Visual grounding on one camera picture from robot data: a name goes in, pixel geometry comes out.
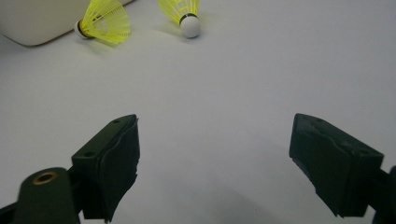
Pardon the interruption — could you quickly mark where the yellow shuttlecock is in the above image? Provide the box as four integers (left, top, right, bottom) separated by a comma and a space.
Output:
158, 0, 202, 39
74, 0, 132, 45

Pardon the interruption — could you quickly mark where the white plastic basket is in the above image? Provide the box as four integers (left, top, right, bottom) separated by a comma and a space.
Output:
0, 0, 135, 48

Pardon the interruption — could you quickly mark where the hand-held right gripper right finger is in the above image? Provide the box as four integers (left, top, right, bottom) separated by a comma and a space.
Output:
289, 113, 385, 218

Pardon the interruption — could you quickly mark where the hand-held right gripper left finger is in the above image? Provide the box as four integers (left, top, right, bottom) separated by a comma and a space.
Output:
71, 114, 141, 223

